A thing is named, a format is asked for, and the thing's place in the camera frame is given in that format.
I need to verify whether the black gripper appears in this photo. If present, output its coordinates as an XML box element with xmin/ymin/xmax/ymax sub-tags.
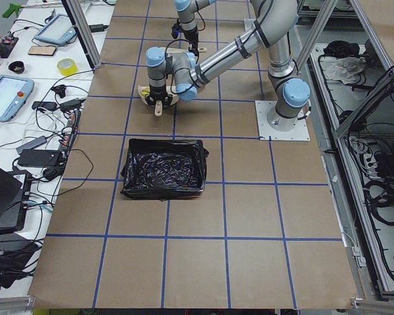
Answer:
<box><xmin>144</xmin><ymin>92</ymin><xmax>171</xmax><ymax>107</ymax></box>
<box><xmin>185</xmin><ymin>29</ymin><xmax>199</xmax><ymax>54</ymax></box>

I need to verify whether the yellow toy potato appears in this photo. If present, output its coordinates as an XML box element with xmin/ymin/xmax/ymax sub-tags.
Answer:
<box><xmin>142</xmin><ymin>87</ymin><xmax>150</xmax><ymax>96</ymax></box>

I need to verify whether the white plastic dustpan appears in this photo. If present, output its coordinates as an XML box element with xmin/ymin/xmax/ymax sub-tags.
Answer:
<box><xmin>137</xmin><ymin>85</ymin><xmax>179</xmax><ymax>117</ymax></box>

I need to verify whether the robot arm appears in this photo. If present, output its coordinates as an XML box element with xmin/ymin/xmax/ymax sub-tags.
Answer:
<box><xmin>144</xmin><ymin>1</ymin><xmax>310</xmax><ymax>119</ymax></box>
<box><xmin>171</xmin><ymin>0</ymin><xmax>215</xmax><ymax>56</ymax></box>

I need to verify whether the pink bin with black bag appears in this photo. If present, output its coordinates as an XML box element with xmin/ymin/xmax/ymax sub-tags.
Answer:
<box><xmin>121</xmin><ymin>138</ymin><xmax>209</xmax><ymax>201</ymax></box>

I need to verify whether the yellow tape roll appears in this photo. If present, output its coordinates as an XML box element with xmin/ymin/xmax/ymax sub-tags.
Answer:
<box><xmin>57</xmin><ymin>58</ymin><xmax>78</xmax><ymax>76</ymax></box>

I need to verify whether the blue teach pendant far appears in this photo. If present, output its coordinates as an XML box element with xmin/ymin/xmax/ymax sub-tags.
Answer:
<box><xmin>33</xmin><ymin>14</ymin><xmax>76</xmax><ymax>46</ymax></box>

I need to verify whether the blue teach pendant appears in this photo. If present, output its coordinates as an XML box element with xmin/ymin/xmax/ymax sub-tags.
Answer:
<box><xmin>0</xmin><ymin>75</ymin><xmax>35</xmax><ymax>122</ymax></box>
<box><xmin>33</xmin><ymin>14</ymin><xmax>76</xmax><ymax>46</ymax></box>

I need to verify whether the black power adapter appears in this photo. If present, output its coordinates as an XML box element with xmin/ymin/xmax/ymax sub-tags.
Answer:
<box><xmin>18</xmin><ymin>149</ymin><xmax>62</xmax><ymax>167</ymax></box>

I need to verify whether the blue teach pendant near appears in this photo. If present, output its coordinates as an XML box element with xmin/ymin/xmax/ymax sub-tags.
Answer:
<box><xmin>0</xmin><ymin>75</ymin><xmax>35</xmax><ymax>122</ymax></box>

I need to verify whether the white crumpled cloth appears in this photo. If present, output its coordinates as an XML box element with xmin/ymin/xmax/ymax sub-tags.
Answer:
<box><xmin>324</xmin><ymin>56</ymin><xmax>366</xmax><ymax>85</ymax></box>

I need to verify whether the black laptop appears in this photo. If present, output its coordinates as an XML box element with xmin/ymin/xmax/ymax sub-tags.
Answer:
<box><xmin>0</xmin><ymin>168</ymin><xmax>32</xmax><ymax>234</ymax></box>

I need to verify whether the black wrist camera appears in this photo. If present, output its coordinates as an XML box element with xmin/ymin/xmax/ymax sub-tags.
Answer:
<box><xmin>171</xmin><ymin>22</ymin><xmax>183</xmax><ymax>39</ymax></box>

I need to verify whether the aluminium frame post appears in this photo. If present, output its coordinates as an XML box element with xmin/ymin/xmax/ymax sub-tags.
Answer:
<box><xmin>62</xmin><ymin>0</ymin><xmax>102</xmax><ymax>70</ymax></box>

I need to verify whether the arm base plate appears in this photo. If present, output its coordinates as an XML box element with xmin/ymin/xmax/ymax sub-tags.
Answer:
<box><xmin>255</xmin><ymin>100</ymin><xmax>310</xmax><ymax>142</ymax></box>

